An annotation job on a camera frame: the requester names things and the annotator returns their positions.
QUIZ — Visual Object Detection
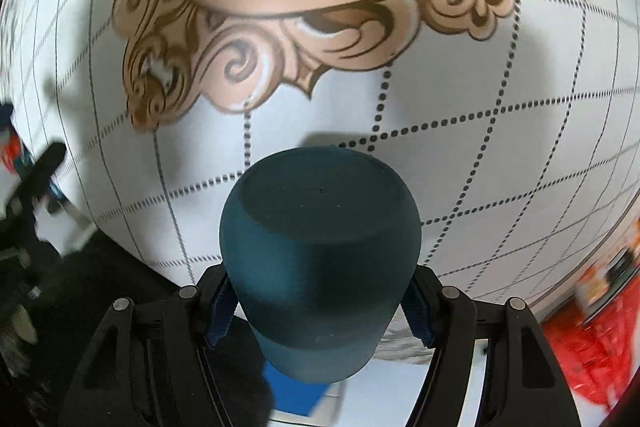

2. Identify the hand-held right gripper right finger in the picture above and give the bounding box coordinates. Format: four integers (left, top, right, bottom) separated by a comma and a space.
400, 265, 584, 427

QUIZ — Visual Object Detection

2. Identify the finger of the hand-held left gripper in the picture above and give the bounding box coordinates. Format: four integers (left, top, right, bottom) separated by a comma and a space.
14, 142, 68, 208

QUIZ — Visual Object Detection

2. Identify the blue sheet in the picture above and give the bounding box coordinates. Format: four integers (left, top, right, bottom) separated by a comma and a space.
262, 360, 333, 418

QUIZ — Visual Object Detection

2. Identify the white printed tablecloth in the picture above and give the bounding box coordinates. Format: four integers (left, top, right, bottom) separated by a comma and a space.
10, 0, 640, 323

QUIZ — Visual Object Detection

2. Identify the red cloth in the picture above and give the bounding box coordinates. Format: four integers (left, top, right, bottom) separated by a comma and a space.
542, 302, 640, 413

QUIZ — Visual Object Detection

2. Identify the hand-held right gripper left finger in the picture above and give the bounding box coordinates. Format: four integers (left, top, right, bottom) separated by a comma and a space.
58, 265, 265, 427

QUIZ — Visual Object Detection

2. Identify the dark teal cup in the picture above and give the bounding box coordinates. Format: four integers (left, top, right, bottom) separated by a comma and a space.
219, 147, 424, 383

